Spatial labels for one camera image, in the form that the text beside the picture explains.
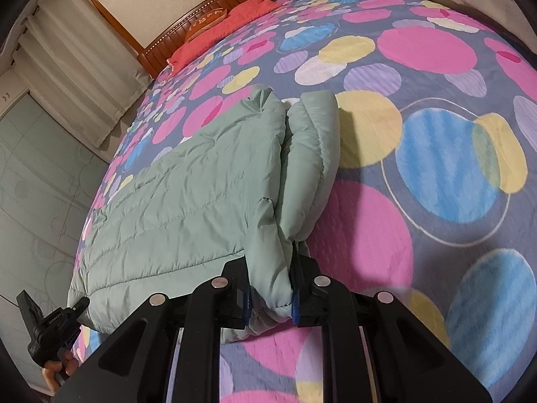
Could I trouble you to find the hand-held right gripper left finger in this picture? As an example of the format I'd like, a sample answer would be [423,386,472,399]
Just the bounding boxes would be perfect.
[54,257,253,403]

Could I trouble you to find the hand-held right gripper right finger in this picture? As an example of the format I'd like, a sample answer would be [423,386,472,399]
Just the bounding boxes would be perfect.
[289,244,492,403]

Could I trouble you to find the green quilted puffer jacket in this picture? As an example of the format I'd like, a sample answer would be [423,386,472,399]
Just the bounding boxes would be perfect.
[69,84,341,343]

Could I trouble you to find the person's left hand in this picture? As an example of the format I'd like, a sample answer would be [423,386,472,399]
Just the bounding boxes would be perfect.
[41,349,80,392]

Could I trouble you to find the frosted glass wardrobe door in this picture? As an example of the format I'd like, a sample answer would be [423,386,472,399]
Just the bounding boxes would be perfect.
[0,71,115,387]

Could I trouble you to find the circle patterned bedspread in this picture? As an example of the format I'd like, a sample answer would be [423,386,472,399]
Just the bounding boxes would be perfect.
[69,0,537,403]

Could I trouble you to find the cream window curtain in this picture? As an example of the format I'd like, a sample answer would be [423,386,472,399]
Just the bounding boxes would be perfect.
[10,0,154,149]

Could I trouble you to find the wooden bed headboard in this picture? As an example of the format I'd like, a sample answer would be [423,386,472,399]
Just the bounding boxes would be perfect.
[138,0,294,80]

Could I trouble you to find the red pillow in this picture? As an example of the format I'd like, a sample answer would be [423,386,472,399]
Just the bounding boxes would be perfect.
[167,0,278,73]

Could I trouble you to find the small orange cushion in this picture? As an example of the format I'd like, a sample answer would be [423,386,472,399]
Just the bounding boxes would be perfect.
[185,7,230,43]

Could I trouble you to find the wooden wall post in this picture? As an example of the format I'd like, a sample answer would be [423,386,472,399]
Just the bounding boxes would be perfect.
[79,0,146,54]

